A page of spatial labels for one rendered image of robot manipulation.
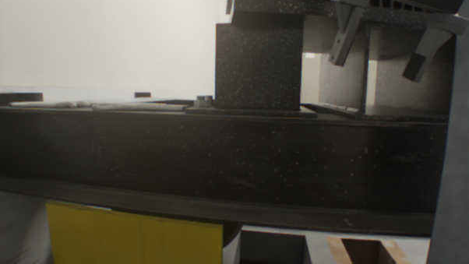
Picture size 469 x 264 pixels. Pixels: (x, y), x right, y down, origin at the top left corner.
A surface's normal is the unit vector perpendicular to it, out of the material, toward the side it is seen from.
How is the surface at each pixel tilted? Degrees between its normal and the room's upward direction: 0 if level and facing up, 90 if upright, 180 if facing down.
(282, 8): 90
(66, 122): 90
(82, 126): 90
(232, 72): 90
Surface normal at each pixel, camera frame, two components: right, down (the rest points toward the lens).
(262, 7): 0.08, 0.11
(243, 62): -0.15, 0.11
